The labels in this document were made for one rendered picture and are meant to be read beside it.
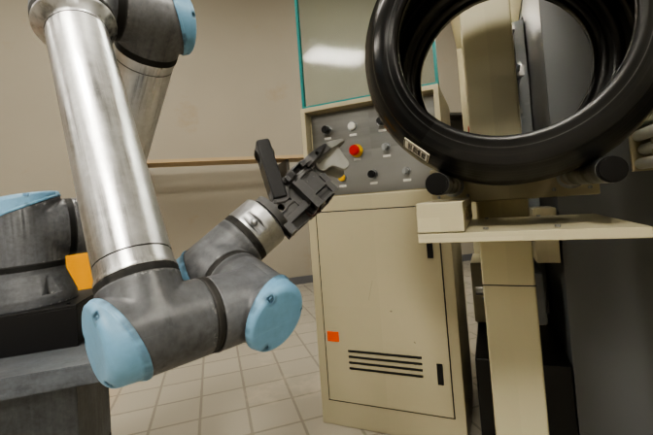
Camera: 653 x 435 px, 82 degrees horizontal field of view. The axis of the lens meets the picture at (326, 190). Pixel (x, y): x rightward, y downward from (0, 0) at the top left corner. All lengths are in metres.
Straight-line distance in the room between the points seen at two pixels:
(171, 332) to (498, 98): 0.98
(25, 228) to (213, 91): 3.34
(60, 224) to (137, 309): 0.71
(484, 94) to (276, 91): 3.39
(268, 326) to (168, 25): 0.56
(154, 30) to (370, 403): 1.40
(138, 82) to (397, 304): 1.10
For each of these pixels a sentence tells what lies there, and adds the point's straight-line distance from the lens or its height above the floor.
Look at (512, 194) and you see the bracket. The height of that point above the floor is 0.86.
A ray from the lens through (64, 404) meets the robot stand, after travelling 1.11.
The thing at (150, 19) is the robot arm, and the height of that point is 1.22.
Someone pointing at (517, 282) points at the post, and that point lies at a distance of 1.15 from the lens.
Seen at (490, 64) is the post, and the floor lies 1.22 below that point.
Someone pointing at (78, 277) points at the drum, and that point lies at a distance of 3.64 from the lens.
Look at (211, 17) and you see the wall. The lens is 4.57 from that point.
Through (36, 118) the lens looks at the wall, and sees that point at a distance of 4.46.
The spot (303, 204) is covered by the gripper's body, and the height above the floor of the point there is 0.88.
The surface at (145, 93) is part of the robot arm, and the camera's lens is 0.86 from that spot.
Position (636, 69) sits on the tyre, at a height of 1.05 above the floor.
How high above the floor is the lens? 0.88
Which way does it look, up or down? 2 degrees up
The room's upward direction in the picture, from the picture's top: 4 degrees counter-clockwise
